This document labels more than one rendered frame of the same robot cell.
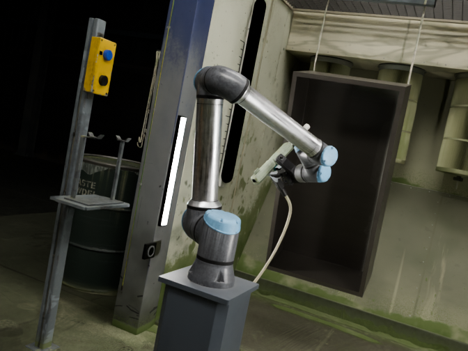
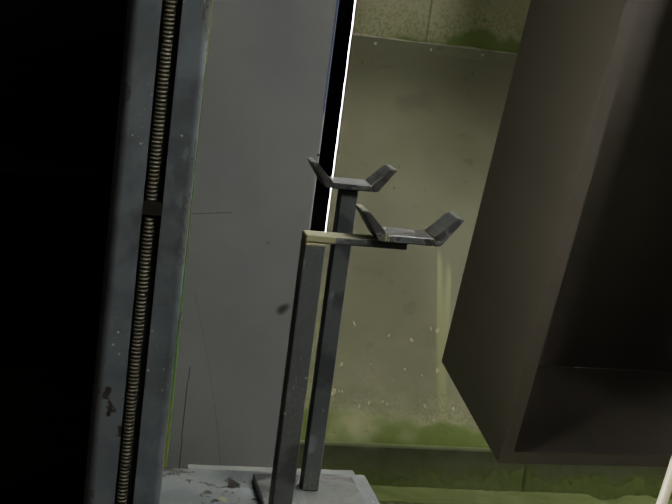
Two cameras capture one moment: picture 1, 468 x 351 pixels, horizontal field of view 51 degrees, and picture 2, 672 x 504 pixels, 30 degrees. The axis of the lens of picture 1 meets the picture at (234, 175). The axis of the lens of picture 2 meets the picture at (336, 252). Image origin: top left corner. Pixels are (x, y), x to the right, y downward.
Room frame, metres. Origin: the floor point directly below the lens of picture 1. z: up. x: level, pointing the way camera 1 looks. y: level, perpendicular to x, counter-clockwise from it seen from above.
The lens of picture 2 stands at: (1.51, 1.25, 1.29)
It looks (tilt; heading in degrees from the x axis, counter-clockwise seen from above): 13 degrees down; 322
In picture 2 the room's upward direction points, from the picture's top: 8 degrees clockwise
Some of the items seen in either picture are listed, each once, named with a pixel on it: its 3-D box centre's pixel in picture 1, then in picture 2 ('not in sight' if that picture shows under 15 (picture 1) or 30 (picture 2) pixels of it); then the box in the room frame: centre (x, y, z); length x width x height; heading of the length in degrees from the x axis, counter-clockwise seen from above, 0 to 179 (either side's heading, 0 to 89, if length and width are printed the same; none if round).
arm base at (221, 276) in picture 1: (213, 268); not in sight; (1.92, 0.01, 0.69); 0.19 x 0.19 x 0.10
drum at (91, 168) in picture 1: (106, 221); not in sight; (3.49, 0.84, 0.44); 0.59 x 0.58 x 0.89; 47
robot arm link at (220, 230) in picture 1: (219, 234); not in sight; (1.93, 0.01, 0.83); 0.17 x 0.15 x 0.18; 26
